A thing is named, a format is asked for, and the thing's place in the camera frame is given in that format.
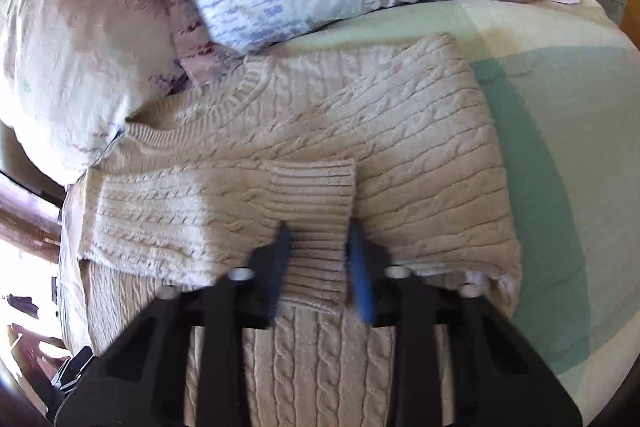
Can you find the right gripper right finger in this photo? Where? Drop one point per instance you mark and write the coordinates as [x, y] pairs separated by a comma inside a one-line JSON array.
[[455, 357]]

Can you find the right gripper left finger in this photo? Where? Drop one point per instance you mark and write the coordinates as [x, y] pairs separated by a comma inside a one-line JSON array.
[[140, 379]]

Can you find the beige cable-knit sweater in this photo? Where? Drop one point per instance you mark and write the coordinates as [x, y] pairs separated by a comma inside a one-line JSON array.
[[398, 137]]

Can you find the green and cream bedsheet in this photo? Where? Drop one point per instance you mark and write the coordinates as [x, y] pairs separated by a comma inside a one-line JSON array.
[[562, 82]]

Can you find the pink floral pillow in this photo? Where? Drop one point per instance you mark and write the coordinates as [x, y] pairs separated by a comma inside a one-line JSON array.
[[74, 71]]

